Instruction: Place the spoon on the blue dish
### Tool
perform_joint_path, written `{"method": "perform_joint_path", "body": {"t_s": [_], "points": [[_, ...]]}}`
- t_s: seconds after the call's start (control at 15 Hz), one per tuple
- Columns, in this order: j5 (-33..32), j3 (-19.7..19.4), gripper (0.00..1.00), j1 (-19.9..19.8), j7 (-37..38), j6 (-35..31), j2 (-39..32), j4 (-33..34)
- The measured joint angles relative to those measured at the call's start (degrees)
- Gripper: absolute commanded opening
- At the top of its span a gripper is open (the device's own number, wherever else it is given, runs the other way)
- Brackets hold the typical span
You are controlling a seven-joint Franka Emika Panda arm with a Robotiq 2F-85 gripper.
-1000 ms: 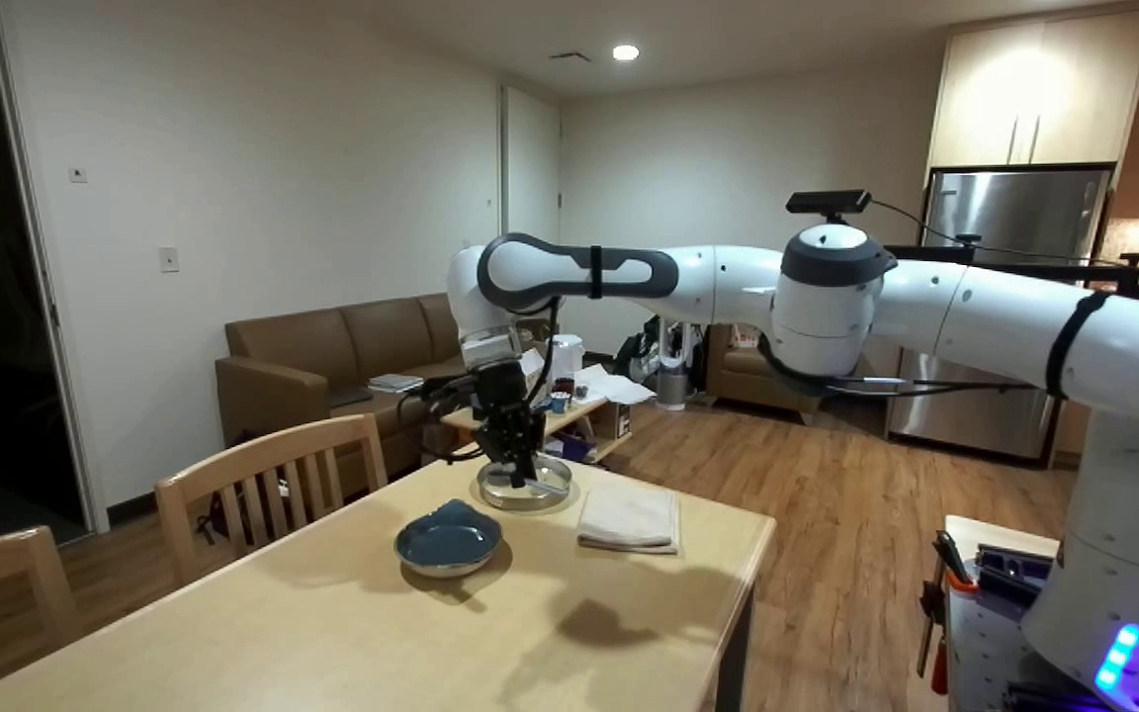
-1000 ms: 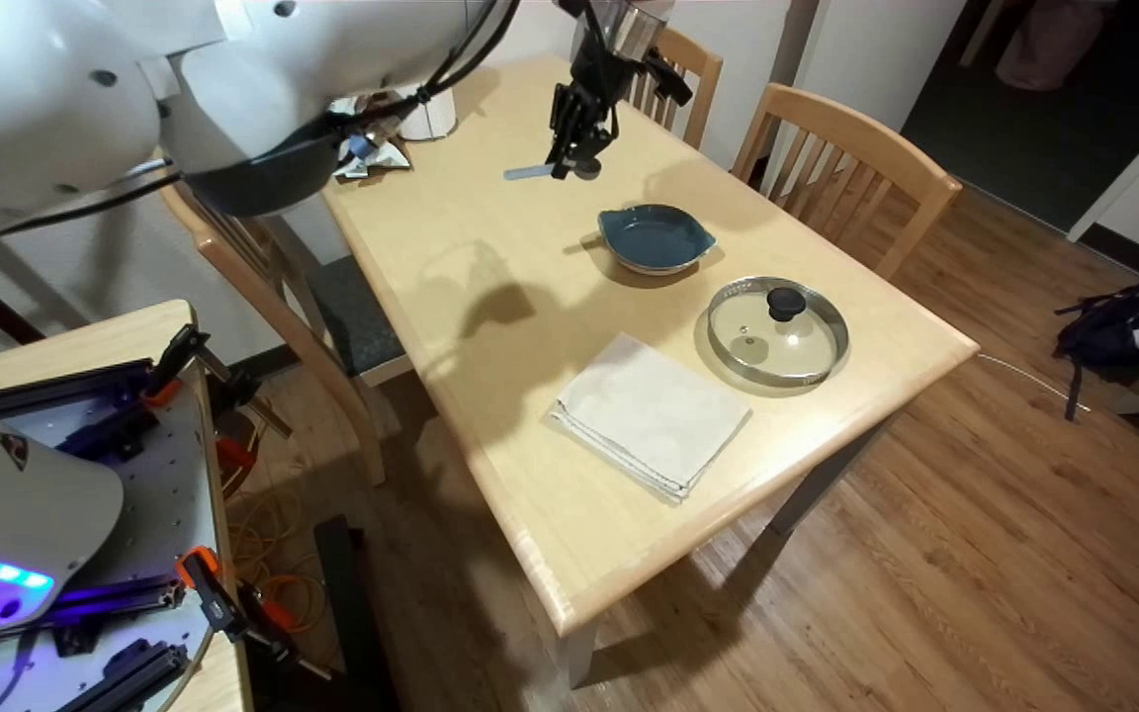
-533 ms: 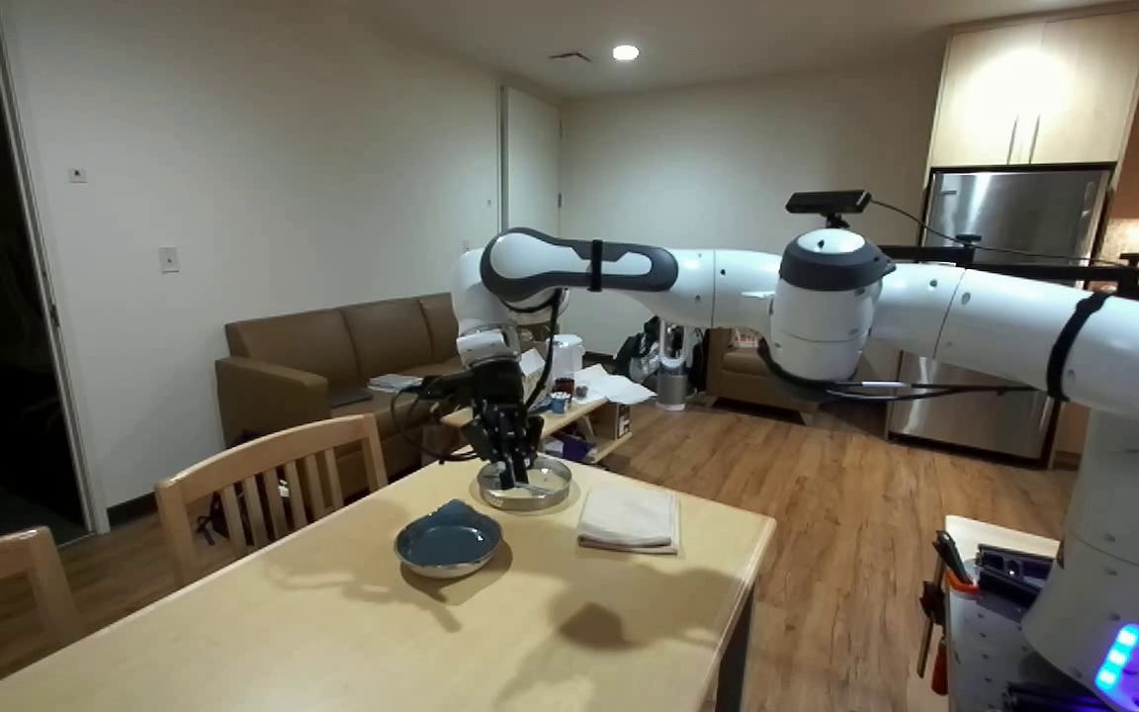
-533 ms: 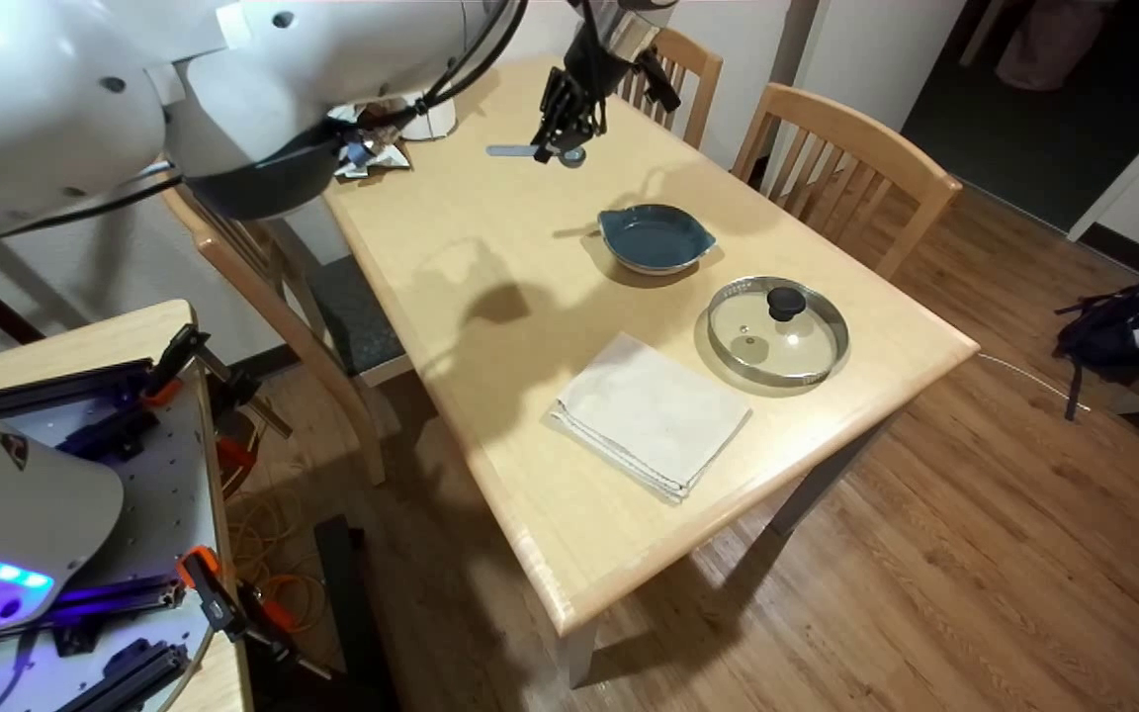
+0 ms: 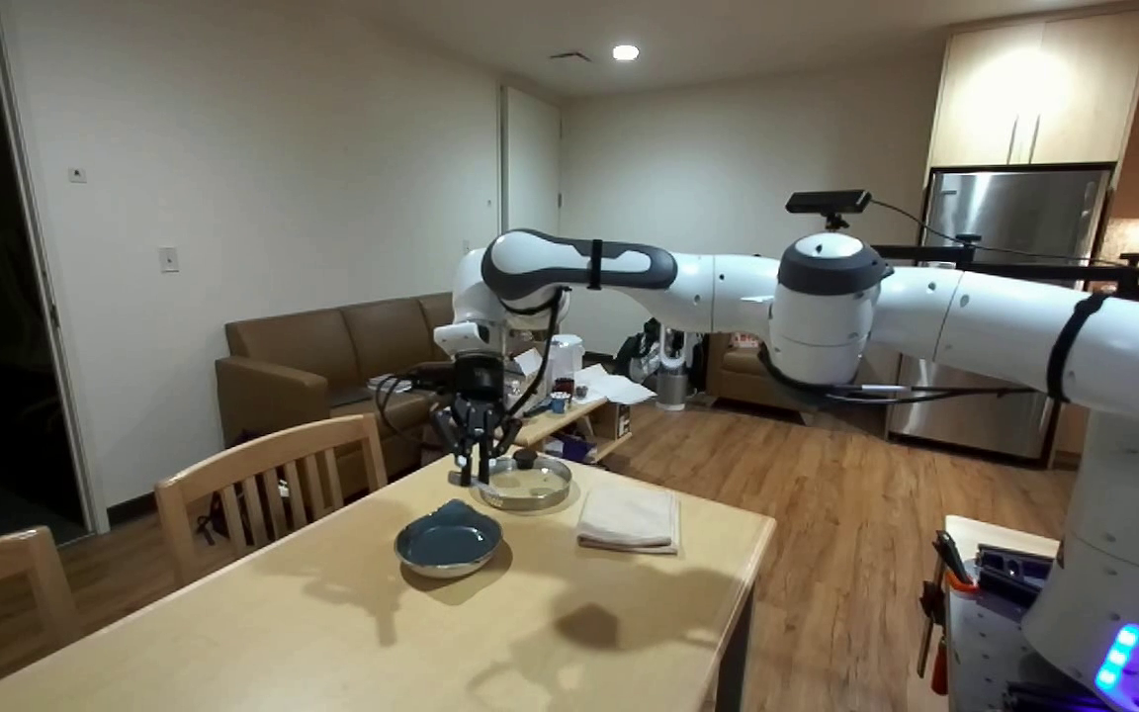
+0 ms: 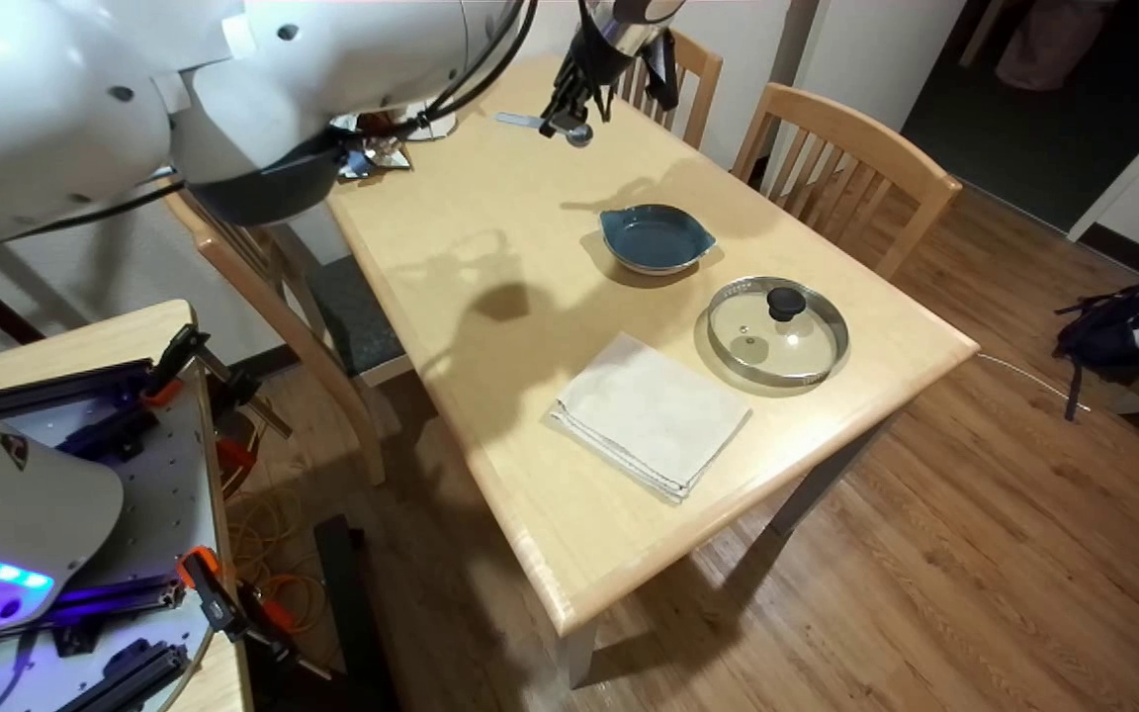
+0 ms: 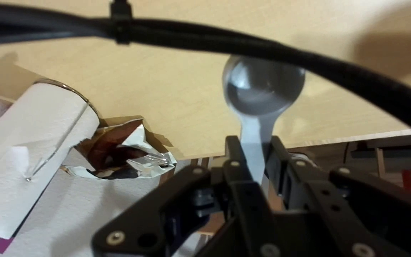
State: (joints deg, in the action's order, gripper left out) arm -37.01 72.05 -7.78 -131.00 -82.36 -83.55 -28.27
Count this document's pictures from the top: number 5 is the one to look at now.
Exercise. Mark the blue dish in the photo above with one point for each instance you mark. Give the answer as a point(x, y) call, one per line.
point(447, 539)

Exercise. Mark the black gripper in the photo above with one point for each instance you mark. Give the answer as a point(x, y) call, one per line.
point(471, 395)

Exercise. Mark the white upright fan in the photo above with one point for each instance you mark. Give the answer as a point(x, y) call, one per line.
point(669, 375)

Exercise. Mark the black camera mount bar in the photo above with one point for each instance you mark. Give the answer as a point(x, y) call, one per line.
point(1047, 265)

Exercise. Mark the wooden slat-back chair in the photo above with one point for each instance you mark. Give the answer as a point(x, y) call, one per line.
point(265, 456)
point(3, 560)

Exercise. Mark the black bag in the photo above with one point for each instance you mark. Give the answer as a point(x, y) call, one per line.
point(634, 354)

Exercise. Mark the brown armchair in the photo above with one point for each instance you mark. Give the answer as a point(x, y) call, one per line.
point(740, 375)

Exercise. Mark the white jug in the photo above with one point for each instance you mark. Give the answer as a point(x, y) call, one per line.
point(562, 357)

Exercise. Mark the brown sofa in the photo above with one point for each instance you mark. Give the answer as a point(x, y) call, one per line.
point(318, 350)

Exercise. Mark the black external camera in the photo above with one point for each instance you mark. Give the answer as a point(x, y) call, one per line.
point(827, 199)

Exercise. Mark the round ceiling light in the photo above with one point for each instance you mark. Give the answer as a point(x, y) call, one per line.
point(621, 54)

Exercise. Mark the stainless steel refrigerator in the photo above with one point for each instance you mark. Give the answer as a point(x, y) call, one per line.
point(1018, 209)

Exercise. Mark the tool cart with mounting board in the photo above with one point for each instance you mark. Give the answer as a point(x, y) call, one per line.
point(992, 617)

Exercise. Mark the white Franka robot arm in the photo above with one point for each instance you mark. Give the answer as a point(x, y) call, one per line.
point(968, 316)

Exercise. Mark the grey spoon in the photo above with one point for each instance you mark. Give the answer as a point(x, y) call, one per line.
point(471, 469)

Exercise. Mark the white door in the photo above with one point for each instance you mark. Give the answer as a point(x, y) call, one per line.
point(530, 161)

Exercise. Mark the white light switch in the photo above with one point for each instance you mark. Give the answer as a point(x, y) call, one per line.
point(166, 263)

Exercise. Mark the white papers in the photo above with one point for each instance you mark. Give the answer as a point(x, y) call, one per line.
point(616, 383)

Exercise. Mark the ceiling air vent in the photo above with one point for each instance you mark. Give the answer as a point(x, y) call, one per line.
point(571, 55)

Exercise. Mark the low wooden coffee table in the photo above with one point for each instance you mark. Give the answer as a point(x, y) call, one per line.
point(555, 423)

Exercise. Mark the folded beige towel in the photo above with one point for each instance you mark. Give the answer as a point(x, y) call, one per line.
point(629, 515)

